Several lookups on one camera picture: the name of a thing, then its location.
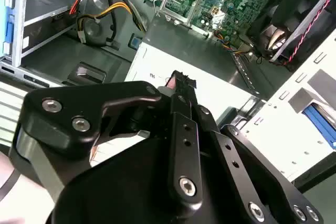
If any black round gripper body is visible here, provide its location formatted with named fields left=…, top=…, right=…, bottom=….
left=49, top=135, right=246, bottom=224

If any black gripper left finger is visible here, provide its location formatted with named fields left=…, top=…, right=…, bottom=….
left=9, top=70, right=204, bottom=208

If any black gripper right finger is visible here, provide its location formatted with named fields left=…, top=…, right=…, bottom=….
left=183, top=76, right=325, bottom=224

